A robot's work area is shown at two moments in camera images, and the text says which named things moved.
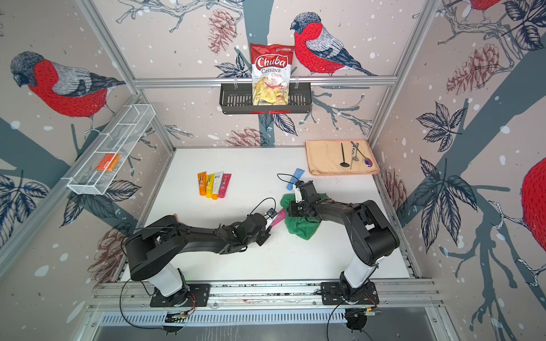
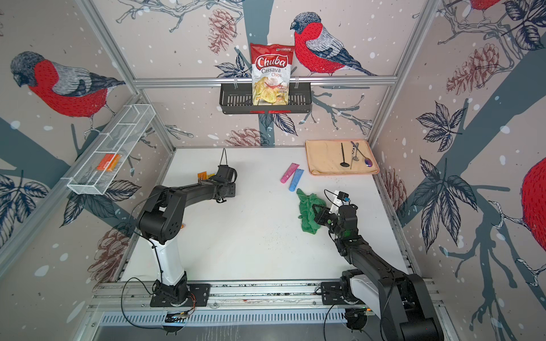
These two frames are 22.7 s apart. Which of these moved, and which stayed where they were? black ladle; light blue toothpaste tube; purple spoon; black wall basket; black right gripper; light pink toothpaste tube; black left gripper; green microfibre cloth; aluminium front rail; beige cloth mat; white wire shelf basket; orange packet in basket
Moved: light pink toothpaste tube; green microfibre cloth; black right gripper; black left gripper
Stayed: orange packet in basket; beige cloth mat; purple spoon; aluminium front rail; light blue toothpaste tube; white wire shelf basket; black wall basket; black ladle
